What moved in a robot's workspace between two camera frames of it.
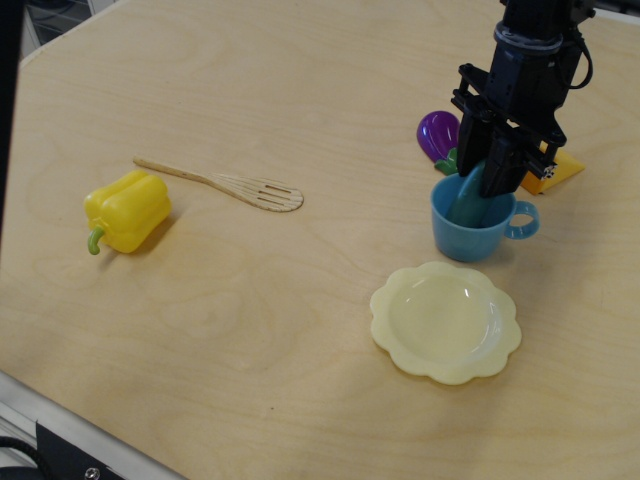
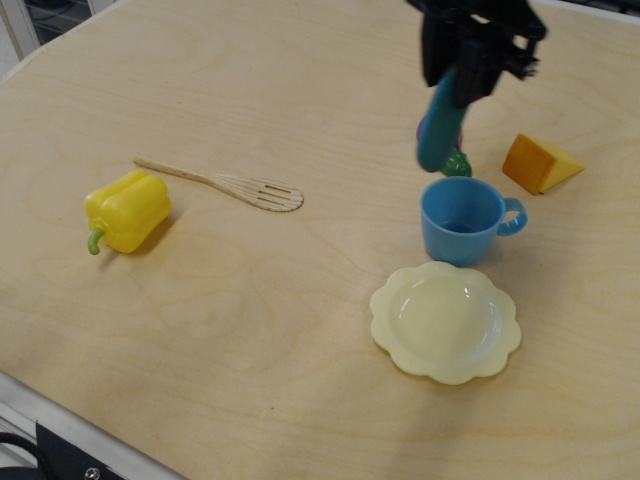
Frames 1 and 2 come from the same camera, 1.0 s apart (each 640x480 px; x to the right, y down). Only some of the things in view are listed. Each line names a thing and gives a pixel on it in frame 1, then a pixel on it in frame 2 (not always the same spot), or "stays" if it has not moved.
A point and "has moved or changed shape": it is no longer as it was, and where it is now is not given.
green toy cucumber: (467, 208) to (441, 123)
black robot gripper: (530, 75) to (504, 30)
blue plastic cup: (502, 216) has moved or changed shape
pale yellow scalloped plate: (446, 323) stays
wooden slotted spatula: (266, 194) stays
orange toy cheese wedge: (566, 168) stays
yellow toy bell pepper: (127, 212) stays
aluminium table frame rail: (22, 408) stays
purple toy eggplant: (438, 136) stays
